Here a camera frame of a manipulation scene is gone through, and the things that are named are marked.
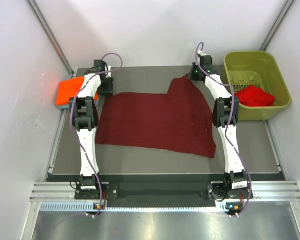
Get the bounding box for dark red t-shirt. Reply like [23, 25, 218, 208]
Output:
[95, 76, 216, 158]

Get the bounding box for slotted grey cable duct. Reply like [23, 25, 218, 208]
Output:
[40, 201, 239, 213]

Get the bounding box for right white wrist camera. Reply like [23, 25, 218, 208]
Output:
[197, 50, 207, 57]

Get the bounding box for olive green plastic basket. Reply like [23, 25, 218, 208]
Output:
[223, 51, 292, 121]

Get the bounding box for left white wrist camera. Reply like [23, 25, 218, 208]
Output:
[104, 63, 112, 78]

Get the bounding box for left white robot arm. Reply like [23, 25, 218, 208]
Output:
[69, 59, 113, 200]

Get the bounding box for aluminium frame rail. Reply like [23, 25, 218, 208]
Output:
[30, 181, 300, 202]

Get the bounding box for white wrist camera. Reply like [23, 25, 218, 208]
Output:
[197, 50, 207, 57]
[104, 63, 112, 78]

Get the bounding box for folded orange t-shirt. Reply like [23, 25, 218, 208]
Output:
[55, 76, 85, 102]

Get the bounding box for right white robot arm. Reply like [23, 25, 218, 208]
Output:
[189, 50, 252, 201]

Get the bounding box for bright red t-shirt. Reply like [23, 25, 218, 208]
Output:
[235, 85, 275, 107]

